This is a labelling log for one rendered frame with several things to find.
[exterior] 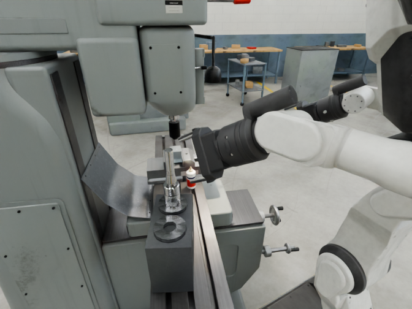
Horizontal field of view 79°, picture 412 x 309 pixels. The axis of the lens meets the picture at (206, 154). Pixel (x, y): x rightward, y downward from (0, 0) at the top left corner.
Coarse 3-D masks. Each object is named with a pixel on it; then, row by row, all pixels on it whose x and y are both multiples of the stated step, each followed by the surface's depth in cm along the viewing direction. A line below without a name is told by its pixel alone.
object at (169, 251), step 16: (160, 208) 73; (176, 208) 73; (192, 208) 75; (160, 224) 68; (176, 224) 68; (192, 224) 70; (160, 240) 64; (176, 240) 64; (192, 240) 65; (160, 256) 64; (176, 256) 64; (192, 256) 65; (160, 272) 67; (176, 272) 67; (192, 272) 68; (160, 288) 70; (176, 288) 71; (192, 288) 71
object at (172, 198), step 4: (164, 192) 72; (168, 192) 71; (172, 192) 71; (176, 192) 72; (164, 196) 74; (168, 196) 72; (172, 196) 72; (176, 196) 72; (168, 200) 73; (172, 200) 73; (176, 200) 73; (168, 204) 74; (172, 204) 73; (176, 204) 74
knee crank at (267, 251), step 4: (284, 244) 138; (288, 244) 136; (264, 248) 134; (268, 248) 133; (272, 248) 135; (276, 248) 135; (280, 248) 135; (284, 248) 135; (288, 248) 134; (292, 248) 136; (296, 248) 138; (264, 252) 134; (268, 252) 132; (272, 252) 134; (276, 252) 135; (288, 252) 134; (264, 256) 135; (268, 256) 133
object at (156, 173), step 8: (152, 160) 124; (160, 160) 124; (152, 168) 118; (160, 168) 118; (176, 168) 117; (184, 168) 118; (192, 168) 119; (152, 176) 117; (160, 176) 118; (176, 176) 119; (184, 176) 121; (200, 176) 121; (152, 184) 118
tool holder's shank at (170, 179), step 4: (168, 148) 68; (164, 152) 67; (168, 152) 66; (172, 152) 67; (164, 156) 68; (168, 156) 67; (172, 156) 67; (168, 160) 67; (172, 160) 68; (168, 164) 68; (172, 164) 68; (168, 168) 68; (172, 168) 69; (168, 172) 69; (172, 172) 70; (168, 176) 70; (172, 176) 70; (168, 180) 70; (172, 180) 70; (176, 180) 72; (168, 184) 71; (172, 184) 71
